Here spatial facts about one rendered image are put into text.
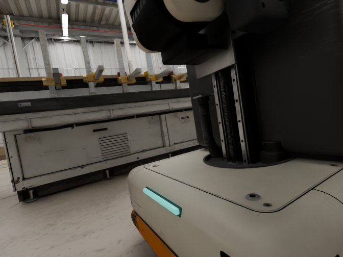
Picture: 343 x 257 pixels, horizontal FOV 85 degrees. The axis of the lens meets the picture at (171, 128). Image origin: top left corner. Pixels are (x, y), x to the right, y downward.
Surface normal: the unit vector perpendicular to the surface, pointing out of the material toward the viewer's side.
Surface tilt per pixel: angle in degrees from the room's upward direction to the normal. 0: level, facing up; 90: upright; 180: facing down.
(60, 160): 90
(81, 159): 90
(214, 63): 90
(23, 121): 90
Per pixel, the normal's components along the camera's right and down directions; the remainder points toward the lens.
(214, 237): -0.86, -0.13
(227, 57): -0.85, 0.16
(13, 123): 0.48, -0.03
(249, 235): -0.66, -0.66
